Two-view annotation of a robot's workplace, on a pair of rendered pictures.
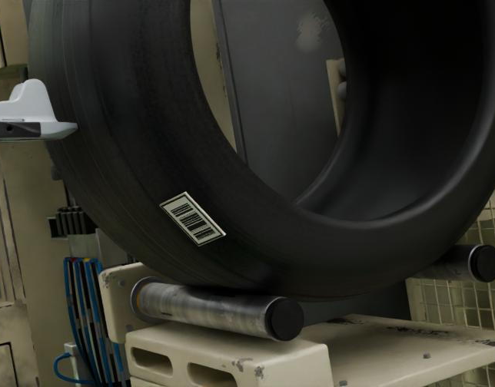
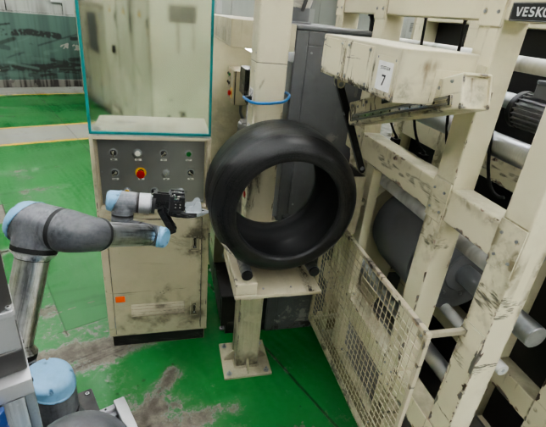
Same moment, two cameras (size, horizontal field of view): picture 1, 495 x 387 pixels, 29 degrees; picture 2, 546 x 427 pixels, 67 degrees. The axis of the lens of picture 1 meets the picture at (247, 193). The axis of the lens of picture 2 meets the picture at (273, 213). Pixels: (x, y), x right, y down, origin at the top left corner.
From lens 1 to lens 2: 0.90 m
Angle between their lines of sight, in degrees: 26
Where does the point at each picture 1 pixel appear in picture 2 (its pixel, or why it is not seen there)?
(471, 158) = (316, 247)
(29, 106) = (195, 208)
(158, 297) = not seen: hidden behind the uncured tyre
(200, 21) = not seen: hidden behind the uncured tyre
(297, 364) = (247, 285)
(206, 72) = (270, 173)
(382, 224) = (281, 259)
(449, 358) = (294, 291)
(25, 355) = (205, 221)
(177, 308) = not seen: hidden behind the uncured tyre
